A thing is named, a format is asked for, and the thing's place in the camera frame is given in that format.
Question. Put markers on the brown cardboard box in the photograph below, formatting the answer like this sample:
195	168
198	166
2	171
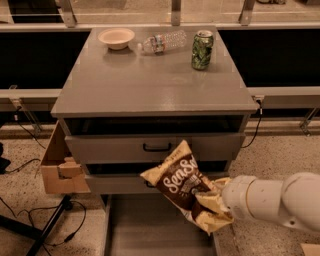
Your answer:
61	174

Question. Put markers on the grey middle drawer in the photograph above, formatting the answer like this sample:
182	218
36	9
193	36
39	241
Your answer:
123	178

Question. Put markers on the white paper bowl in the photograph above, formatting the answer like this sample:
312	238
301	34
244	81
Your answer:
116	38

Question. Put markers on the brown chip bag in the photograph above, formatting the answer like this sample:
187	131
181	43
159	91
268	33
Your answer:
179	179

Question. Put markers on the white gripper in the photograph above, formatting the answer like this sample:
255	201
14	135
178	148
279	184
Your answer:
234	195

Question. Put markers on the grey top drawer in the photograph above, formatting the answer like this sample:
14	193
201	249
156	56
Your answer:
151	139

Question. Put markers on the grey drawer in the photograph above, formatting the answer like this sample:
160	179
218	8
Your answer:
149	225
151	139
123	178

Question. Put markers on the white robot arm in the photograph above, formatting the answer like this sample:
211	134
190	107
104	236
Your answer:
293	202

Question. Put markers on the cardboard piece corner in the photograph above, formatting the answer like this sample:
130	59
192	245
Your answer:
310	249

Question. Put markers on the grey drawer cabinet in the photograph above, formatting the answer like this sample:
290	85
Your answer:
126	83

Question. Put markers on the green soda can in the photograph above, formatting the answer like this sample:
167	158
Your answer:
202	49

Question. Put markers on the grey bottom drawer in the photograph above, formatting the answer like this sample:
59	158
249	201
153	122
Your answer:
149	225

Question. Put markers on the clear plastic water bottle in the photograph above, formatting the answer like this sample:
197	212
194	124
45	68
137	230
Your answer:
159	43

